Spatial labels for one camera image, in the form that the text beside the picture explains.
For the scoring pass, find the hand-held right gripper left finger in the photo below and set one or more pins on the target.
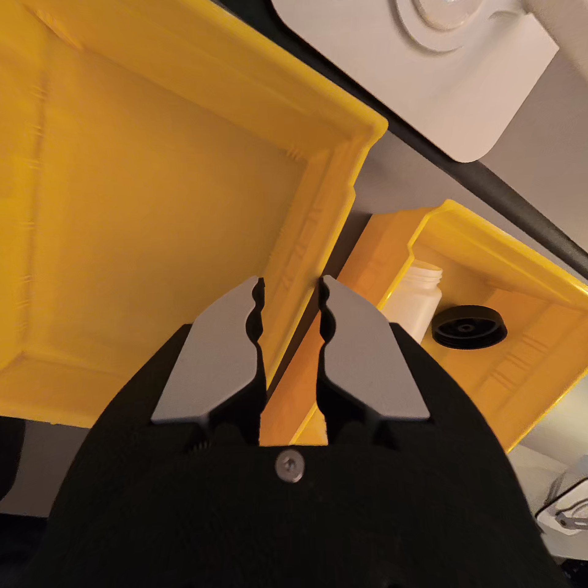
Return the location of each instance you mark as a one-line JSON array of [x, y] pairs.
[[211, 367]]

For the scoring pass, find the dark printed cloth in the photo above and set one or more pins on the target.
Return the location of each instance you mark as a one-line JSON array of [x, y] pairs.
[[18, 551]]

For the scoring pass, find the black bottle lid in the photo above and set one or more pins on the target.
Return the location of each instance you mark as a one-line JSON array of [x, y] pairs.
[[468, 328]]

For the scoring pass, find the yellow plastic bin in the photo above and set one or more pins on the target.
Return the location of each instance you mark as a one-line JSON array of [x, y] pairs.
[[505, 275], [138, 183]]

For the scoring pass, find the white plastic bottle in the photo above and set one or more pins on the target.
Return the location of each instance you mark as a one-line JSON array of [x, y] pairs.
[[413, 303]]

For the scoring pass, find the white stand base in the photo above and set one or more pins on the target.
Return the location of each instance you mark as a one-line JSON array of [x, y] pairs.
[[367, 55]]

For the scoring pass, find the white chair base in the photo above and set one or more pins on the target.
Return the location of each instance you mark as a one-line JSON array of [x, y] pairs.
[[565, 505]]

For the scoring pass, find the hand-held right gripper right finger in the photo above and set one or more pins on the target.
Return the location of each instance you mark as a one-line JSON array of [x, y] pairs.
[[372, 367]]

